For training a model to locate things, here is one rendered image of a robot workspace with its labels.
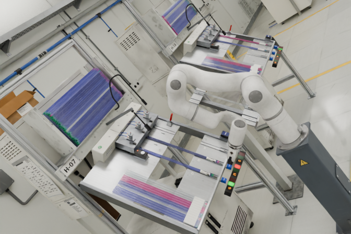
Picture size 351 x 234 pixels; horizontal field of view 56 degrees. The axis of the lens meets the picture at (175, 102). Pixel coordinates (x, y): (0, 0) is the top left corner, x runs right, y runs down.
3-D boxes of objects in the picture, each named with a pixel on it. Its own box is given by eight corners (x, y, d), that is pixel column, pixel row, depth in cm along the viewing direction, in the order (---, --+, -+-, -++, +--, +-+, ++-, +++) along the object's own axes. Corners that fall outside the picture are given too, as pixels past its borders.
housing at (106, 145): (142, 119, 236) (142, 104, 226) (105, 168, 201) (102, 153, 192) (132, 116, 238) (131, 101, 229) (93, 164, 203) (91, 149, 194)
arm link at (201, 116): (194, 104, 190) (241, 126, 192) (188, 123, 178) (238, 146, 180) (200, 94, 184) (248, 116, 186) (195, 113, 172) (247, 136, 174)
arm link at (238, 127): (229, 132, 188) (227, 143, 181) (233, 115, 180) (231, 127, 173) (243, 135, 187) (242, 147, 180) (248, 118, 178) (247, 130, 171)
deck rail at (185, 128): (233, 147, 218) (235, 141, 214) (232, 149, 217) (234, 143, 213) (138, 115, 237) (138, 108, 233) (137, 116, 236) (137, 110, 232)
